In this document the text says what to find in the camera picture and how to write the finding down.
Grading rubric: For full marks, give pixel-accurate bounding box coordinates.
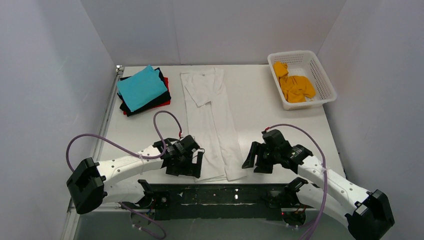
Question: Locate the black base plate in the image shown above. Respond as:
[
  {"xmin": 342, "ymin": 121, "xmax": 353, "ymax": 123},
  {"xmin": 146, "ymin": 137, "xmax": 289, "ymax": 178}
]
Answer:
[{"xmin": 136, "ymin": 183, "xmax": 311, "ymax": 226}]

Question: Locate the folded cyan t-shirt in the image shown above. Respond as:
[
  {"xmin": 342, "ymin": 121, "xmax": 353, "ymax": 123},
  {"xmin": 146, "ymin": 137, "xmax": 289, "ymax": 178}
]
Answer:
[{"xmin": 117, "ymin": 65, "xmax": 168, "ymax": 112}]

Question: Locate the white plastic basket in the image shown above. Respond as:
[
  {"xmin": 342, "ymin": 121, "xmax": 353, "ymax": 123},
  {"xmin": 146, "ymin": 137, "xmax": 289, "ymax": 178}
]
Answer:
[{"xmin": 267, "ymin": 50, "xmax": 337, "ymax": 110}]

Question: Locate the white t-shirt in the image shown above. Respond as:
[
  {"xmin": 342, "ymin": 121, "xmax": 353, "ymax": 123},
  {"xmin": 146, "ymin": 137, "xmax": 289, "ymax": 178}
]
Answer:
[{"xmin": 180, "ymin": 68, "xmax": 247, "ymax": 183}]

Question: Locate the folded black t-shirt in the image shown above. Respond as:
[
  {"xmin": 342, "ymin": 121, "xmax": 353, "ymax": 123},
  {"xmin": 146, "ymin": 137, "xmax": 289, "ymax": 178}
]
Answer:
[{"xmin": 117, "ymin": 65, "xmax": 172, "ymax": 117}]

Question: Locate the folded red t-shirt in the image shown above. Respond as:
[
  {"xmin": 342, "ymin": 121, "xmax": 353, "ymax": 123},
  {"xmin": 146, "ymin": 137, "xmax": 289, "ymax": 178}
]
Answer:
[{"xmin": 119, "ymin": 77, "xmax": 172, "ymax": 117}]

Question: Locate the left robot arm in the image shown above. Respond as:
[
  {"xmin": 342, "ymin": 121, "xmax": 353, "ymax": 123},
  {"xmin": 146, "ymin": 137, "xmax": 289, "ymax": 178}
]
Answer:
[{"xmin": 66, "ymin": 135, "xmax": 205, "ymax": 215}]

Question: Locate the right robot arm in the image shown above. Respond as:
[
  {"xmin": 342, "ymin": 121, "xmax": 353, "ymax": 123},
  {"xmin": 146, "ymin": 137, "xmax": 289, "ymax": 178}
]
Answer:
[{"xmin": 241, "ymin": 128, "xmax": 395, "ymax": 240}]

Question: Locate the yellow t-shirt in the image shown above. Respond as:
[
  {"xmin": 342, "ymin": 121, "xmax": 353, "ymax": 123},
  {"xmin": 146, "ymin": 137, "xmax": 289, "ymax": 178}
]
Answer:
[{"xmin": 273, "ymin": 61, "xmax": 316, "ymax": 103}]

